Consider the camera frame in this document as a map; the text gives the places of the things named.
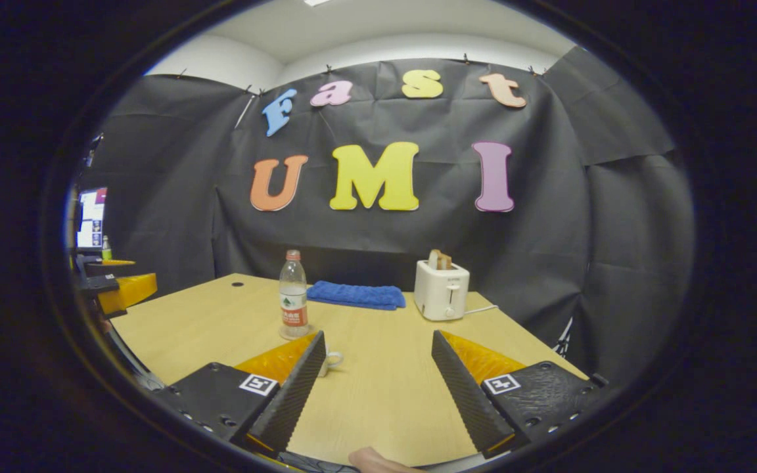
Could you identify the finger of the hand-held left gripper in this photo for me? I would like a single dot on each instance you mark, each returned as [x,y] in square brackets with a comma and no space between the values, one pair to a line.
[106,267]
[129,292]

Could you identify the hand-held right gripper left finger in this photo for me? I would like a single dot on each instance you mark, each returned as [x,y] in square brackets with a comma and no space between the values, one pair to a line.
[290,394]

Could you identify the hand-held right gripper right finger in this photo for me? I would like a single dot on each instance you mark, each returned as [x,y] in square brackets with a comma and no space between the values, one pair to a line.
[467,394]

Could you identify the white ceramic teacup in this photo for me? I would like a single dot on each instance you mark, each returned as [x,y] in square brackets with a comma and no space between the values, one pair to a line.
[331,358]

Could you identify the clear plastic water bottle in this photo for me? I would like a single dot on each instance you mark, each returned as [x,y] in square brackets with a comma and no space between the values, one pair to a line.
[293,302]

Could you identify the green drink bottle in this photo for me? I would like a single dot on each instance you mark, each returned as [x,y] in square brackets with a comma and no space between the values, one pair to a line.
[106,249]

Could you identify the computer monitor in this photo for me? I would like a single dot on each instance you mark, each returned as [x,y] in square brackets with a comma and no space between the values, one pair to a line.
[92,217]

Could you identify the white toaster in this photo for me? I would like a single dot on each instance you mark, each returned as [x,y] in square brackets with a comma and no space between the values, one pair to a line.
[441,292]

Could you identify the blue folded towel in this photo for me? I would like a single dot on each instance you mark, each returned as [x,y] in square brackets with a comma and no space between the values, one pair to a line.
[355,295]

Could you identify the toast slice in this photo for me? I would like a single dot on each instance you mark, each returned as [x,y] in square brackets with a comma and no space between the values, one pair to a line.
[439,260]

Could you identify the black backdrop cloth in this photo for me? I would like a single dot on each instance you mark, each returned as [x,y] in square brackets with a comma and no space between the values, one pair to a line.
[549,249]

